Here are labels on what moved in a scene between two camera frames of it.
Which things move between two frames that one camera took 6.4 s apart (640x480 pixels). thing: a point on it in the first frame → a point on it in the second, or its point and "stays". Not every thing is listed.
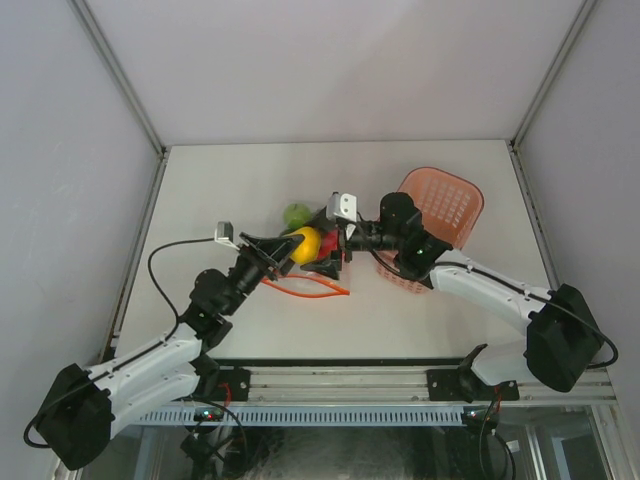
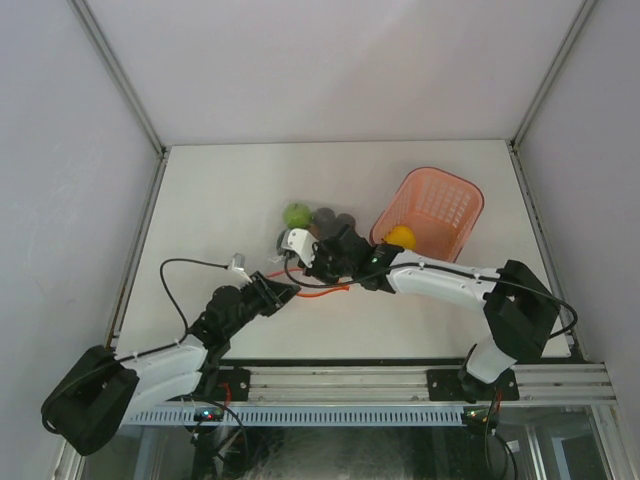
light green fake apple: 296,214 stays
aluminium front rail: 401,388 stays
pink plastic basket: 451,208 stays
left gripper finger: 276,250 → 281,292
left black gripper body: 253,266 → 253,300
